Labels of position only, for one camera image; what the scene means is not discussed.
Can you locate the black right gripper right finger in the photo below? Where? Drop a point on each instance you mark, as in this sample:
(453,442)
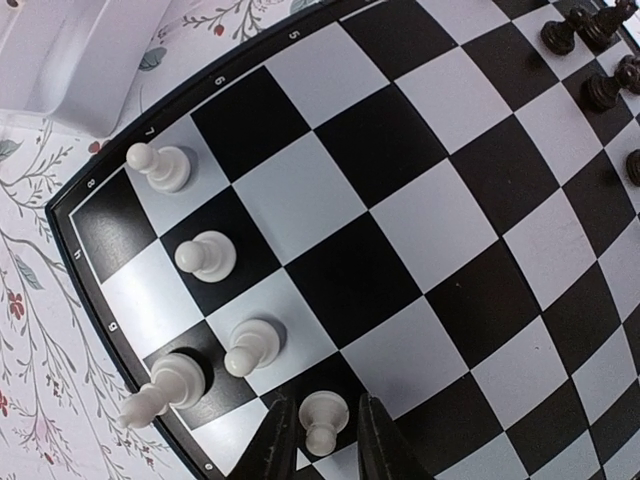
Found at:
(383,453)

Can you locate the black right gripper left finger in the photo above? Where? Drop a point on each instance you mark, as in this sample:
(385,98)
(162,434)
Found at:
(272,452)

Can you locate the white chess pawn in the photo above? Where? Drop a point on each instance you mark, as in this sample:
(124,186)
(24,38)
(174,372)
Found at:
(176,381)
(323,415)
(210,256)
(254,344)

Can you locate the black and silver chessboard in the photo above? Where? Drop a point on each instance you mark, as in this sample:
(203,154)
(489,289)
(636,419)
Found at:
(395,222)

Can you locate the white chess piece corner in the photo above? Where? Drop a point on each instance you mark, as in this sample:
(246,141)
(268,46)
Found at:
(167,169)

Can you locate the white plastic tray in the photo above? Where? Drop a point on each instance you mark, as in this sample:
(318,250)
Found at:
(72,62)

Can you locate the black chess pawns row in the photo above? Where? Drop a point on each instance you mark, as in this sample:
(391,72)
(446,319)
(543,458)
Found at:
(568,129)

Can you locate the black chess pieces back row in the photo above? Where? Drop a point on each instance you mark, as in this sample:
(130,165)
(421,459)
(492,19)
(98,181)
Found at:
(597,30)

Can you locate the floral patterned table mat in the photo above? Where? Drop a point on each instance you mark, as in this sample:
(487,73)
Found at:
(60,391)

